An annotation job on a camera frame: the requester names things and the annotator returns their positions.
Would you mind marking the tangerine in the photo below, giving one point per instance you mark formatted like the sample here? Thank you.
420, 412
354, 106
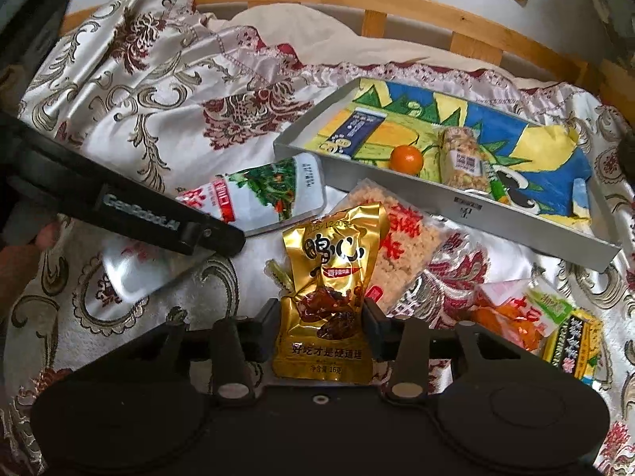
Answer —
407, 159

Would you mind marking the gold snack packet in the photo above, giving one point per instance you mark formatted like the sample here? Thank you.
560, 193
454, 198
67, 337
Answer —
327, 267

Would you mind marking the clear nut bar packet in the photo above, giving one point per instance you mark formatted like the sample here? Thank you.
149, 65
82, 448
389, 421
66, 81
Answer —
464, 158

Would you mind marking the white snack pouch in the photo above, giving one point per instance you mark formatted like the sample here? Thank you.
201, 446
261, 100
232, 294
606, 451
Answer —
268, 193

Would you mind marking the olive fleece-lined pants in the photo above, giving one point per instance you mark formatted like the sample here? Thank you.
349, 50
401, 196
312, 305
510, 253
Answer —
629, 158

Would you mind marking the grey metal tray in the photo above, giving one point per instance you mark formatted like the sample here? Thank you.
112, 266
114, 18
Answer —
436, 203

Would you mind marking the orange snack packet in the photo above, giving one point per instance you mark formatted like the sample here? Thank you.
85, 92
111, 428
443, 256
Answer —
506, 317

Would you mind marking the clear rice cracker packet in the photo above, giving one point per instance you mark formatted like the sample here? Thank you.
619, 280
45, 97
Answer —
411, 243

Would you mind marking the yellow green cracker packet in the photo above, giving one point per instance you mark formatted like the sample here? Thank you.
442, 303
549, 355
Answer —
575, 342

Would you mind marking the green snack stick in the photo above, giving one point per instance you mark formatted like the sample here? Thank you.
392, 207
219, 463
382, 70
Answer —
497, 189

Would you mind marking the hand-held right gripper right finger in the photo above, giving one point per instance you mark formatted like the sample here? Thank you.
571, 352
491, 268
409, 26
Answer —
373, 329

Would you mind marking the grey patterned cloth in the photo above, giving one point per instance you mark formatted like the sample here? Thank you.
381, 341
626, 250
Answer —
610, 5

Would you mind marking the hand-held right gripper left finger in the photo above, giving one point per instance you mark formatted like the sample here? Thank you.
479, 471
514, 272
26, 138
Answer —
268, 329

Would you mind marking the person's left hand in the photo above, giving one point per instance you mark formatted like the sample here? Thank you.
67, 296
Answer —
17, 270

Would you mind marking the colourful drawing paper liner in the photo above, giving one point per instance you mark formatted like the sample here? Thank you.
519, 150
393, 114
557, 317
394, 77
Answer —
536, 158

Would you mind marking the blue and white stick packet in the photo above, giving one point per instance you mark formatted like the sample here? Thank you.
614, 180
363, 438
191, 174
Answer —
354, 131

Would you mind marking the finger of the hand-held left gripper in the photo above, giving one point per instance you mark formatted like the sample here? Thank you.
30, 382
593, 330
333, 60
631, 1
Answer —
221, 238

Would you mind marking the cream pillow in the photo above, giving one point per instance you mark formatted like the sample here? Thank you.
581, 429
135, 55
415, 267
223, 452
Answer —
297, 29

